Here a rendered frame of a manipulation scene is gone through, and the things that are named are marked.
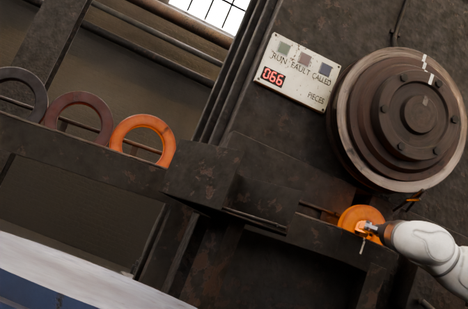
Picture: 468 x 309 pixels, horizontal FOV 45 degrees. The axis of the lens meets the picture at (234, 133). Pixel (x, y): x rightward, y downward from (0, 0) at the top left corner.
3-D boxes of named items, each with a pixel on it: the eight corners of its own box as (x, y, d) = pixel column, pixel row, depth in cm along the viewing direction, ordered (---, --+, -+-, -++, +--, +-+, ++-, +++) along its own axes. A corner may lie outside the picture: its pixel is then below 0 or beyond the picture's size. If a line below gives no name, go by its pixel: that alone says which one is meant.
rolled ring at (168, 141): (118, 106, 157) (117, 108, 160) (103, 171, 154) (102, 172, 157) (182, 122, 161) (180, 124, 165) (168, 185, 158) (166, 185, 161)
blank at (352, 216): (344, 197, 174) (349, 197, 171) (387, 213, 178) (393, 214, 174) (330, 246, 172) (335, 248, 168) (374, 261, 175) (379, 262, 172)
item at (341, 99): (307, 158, 175) (355, 28, 185) (431, 215, 184) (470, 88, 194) (315, 156, 169) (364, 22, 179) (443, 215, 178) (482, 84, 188)
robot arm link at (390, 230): (416, 261, 148) (404, 257, 154) (428, 229, 149) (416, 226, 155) (388, 248, 146) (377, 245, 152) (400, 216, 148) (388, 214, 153)
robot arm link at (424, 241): (382, 243, 146) (419, 273, 148) (416, 253, 131) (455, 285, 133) (404, 210, 148) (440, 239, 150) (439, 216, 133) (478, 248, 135)
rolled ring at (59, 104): (121, 101, 157) (120, 104, 160) (55, 82, 153) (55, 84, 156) (103, 165, 154) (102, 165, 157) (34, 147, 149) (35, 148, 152)
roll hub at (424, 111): (358, 139, 169) (386, 58, 175) (434, 175, 175) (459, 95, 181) (368, 137, 164) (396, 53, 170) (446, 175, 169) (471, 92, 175)
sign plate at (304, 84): (253, 81, 183) (272, 33, 187) (321, 114, 188) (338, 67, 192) (255, 79, 180) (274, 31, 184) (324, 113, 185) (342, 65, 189)
